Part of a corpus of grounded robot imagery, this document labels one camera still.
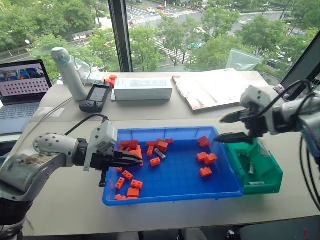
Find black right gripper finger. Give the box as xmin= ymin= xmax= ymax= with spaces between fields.
xmin=215 ymin=132 xmax=254 ymax=145
xmin=219 ymin=110 xmax=249 ymax=124

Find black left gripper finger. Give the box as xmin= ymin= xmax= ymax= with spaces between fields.
xmin=113 ymin=150 xmax=143 ymax=162
xmin=112 ymin=158 xmax=144 ymax=168

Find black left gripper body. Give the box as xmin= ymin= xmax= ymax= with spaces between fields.
xmin=90 ymin=146 xmax=119 ymax=188

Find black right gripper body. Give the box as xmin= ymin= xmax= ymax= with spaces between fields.
xmin=242 ymin=106 xmax=269 ymax=139

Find green plastic bin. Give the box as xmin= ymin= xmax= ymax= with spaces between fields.
xmin=223 ymin=137 xmax=284 ymax=196

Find blue plastic bin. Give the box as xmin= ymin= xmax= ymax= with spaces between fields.
xmin=102 ymin=125 xmax=245 ymax=207

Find large orange toy brick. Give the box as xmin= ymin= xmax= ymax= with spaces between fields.
xmin=126 ymin=145 xmax=144 ymax=161

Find flat brown cardboard sheet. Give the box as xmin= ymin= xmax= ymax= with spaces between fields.
xmin=171 ymin=71 xmax=254 ymax=113

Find clear plastic bag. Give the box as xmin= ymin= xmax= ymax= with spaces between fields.
xmin=225 ymin=48 xmax=264 ymax=73

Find black handheld game console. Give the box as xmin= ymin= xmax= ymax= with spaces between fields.
xmin=78 ymin=83 xmax=112 ymax=113

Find white cardboard box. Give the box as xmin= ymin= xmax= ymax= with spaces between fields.
xmin=110 ymin=77 xmax=174 ymax=102

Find white power strip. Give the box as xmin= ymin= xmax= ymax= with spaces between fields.
xmin=81 ymin=71 xmax=106 ymax=86

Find white water bottle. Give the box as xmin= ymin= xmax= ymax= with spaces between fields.
xmin=50 ymin=46 xmax=88 ymax=102

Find grey laptop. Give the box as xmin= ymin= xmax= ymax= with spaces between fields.
xmin=0 ymin=59 xmax=53 ymax=136

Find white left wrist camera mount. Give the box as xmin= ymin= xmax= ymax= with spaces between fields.
xmin=83 ymin=120 xmax=119 ymax=172

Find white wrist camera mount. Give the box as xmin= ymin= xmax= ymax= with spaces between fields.
xmin=83 ymin=120 xmax=119 ymax=172
xmin=239 ymin=84 xmax=276 ymax=136

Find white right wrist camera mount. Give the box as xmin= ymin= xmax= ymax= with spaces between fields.
xmin=239 ymin=84 xmax=276 ymax=136

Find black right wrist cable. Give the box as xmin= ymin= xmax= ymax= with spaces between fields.
xmin=258 ymin=79 xmax=320 ymax=118

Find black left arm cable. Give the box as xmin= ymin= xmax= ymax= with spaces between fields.
xmin=64 ymin=114 xmax=110 ymax=137

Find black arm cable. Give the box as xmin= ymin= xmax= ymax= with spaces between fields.
xmin=298 ymin=134 xmax=320 ymax=211
xmin=64 ymin=114 xmax=110 ymax=137

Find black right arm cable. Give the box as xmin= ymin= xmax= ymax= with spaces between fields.
xmin=298 ymin=134 xmax=320 ymax=211

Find white cable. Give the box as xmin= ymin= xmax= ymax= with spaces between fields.
xmin=29 ymin=96 xmax=74 ymax=123

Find dark slanted window frame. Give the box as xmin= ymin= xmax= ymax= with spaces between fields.
xmin=279 ymin=31 xmax=320 ymax=101

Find dark window frame post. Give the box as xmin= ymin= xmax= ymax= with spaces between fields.
xmin=107 ymin=0 xmax=134 ymax=74

